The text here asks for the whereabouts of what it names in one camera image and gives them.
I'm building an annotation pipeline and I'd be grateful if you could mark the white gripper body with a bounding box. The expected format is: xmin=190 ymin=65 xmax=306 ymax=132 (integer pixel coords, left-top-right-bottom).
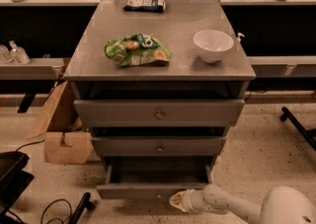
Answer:
xmin=181 ymin=189 xmax=205 ymax=213

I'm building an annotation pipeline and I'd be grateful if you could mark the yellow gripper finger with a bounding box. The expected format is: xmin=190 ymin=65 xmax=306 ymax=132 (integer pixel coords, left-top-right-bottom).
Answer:
xmin=169 ymin=191 xmax=184 ymax=210

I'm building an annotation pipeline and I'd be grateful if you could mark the grey bottom drawer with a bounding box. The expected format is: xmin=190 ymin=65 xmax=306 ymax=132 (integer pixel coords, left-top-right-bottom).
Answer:
xmin=97 ymin=156 xmax=214 ymax=199

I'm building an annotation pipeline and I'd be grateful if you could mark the grey drawer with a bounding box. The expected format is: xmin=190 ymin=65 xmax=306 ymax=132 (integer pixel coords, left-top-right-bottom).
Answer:
xmin=97 ymin=156 xmax=214 ymax=199
xmin=92 ymin=136 xmax=225 ymax=157
xmin=74 ymin=100 xmax=244 ymax=127

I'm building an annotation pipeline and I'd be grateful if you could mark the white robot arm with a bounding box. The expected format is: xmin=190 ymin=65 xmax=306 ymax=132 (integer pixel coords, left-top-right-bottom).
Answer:
xmin=169 ymin=184 xmax=316 ymax=224

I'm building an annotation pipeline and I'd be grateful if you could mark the grey drawer cabinet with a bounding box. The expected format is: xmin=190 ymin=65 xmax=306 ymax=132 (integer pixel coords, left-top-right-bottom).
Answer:
xmin=63 ymin=0 xmax=257 ymax=201

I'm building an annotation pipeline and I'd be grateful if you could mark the grey top drawer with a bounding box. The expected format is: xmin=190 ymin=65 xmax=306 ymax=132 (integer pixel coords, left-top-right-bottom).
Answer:
xmin=74 ymin=100 xmax=244 ymax=127

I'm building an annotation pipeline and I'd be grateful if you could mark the grey middle drawer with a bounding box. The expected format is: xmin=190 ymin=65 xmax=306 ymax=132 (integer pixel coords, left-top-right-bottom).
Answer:
xmin=92 ymin=136 xmax=225 ymax=157

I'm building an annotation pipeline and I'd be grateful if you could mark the black caster leg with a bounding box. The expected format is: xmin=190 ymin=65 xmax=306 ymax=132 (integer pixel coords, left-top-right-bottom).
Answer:
xmin=68 ymin=192 xmax=95 ymax=224

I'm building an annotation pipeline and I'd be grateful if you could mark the brown cardboard box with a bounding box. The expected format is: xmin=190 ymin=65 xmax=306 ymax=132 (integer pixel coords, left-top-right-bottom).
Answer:
xmin=27 ymin=82 xmax=93 ymax=164

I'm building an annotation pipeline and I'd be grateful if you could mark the black bar foot right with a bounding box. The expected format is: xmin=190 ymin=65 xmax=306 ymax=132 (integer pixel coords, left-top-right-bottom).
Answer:
xmin=280 ymin=107 xmax=316 ymax=151

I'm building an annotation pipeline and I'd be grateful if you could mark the green chip bag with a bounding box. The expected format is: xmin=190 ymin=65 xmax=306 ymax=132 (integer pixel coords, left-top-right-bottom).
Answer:
xmin=105 ymin=34 xmax=170 ymax=67

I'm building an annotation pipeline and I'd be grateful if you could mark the white bowl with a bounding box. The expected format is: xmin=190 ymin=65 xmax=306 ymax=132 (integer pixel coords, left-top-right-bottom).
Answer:
xmin=194 ymin=30 xmax=234 ymax=63

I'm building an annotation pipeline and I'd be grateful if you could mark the black chair base left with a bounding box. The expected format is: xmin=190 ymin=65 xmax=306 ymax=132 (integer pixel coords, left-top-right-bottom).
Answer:
xmin=0 ymin=151 xmax=34 ymax=224

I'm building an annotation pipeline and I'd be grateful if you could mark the white pump bottle top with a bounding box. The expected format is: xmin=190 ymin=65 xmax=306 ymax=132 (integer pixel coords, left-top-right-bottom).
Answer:
xmin=237 ymin=33 xmax=245 ymax=41

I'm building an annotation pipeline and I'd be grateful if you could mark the blue white snack bag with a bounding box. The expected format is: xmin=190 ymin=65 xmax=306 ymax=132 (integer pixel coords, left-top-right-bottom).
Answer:
xmin=123 ymin=0 xmax=166 ymax=13

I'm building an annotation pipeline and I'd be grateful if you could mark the clear sanitizer bottle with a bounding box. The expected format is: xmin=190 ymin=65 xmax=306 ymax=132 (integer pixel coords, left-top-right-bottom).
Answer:
xmin=9 ymin=40 xmax=30 ymax=64

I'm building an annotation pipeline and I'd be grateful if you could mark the black floor cable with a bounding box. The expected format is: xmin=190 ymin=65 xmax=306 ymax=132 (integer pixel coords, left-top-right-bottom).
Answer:
xmin=39 ymin=198 xmax=73 ymax=224

